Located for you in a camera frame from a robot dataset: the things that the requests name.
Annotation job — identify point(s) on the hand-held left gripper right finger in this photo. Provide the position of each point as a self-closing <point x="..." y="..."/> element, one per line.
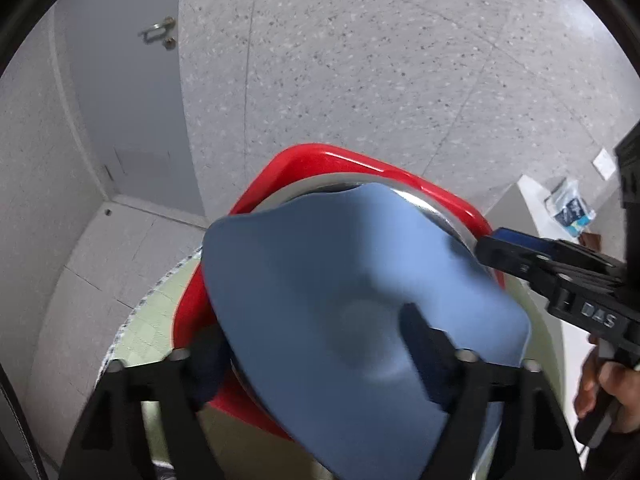
<point x="425" y="355"/>

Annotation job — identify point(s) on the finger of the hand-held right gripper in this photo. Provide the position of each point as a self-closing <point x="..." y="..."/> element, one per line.
<point x="525" y="238"/>
<point x="505" y="257"/>

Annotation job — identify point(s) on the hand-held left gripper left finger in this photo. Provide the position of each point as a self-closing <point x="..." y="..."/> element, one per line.
<point x="207" y="367"/>

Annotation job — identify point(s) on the metal bowl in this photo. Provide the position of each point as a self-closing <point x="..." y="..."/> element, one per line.
<point x="430" y="210"/>

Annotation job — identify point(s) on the blue square plate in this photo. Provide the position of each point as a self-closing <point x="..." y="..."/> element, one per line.
<point x="320" y="300"/>

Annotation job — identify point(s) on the red square plate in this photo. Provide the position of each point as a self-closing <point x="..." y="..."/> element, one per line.
<point x="320" y="165"/>

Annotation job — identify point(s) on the person's right hand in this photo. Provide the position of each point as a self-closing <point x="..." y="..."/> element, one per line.
<point x="625" y="395"/>

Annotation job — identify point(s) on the white cabinet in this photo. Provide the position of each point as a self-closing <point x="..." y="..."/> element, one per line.
<point x="530" y="205"/>

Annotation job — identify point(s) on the white and blue packet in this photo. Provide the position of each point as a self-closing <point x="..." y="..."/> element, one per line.
<point x="570" y="207"/>

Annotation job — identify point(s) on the brown box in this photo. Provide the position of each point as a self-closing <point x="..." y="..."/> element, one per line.
<point x="590" y="241"/>

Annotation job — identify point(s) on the light green checkered tablecloth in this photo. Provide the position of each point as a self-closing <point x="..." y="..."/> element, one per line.
<point x="150" y="320"/>

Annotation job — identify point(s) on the white paper sheet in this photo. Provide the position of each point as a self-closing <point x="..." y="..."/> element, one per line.
<point x="605" y="162"/>

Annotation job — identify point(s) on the grey door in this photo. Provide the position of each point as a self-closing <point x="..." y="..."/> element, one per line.
<point x="135" y="100"/>

